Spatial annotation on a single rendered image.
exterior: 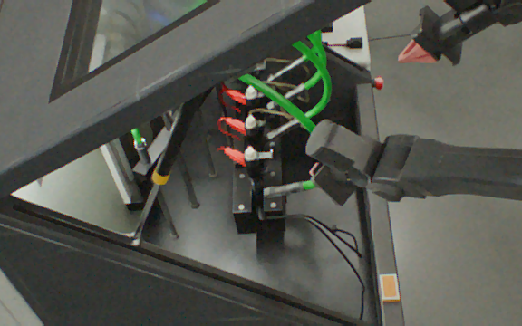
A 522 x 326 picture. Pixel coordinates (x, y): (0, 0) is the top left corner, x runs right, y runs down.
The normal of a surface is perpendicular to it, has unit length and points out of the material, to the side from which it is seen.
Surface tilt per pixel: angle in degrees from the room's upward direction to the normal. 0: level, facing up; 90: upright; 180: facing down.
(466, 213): 0
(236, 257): 0
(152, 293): 90
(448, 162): 40
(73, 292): 90
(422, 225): 0
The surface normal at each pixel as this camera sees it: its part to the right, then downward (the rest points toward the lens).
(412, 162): -0.72, -0.45
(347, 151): 0.30, -0.09
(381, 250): -0.11, -0.62
